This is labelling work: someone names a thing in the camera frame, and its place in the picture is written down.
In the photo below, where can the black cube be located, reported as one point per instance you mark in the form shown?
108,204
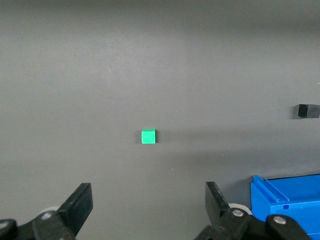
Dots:
308,111

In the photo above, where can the green cube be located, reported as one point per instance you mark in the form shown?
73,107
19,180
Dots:
148,137

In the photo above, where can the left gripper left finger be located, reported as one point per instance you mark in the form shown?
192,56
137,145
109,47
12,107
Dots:
77,205

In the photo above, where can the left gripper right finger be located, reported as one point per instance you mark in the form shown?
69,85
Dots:
215,205

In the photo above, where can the blue plastic bin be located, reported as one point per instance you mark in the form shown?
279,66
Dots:
300,195

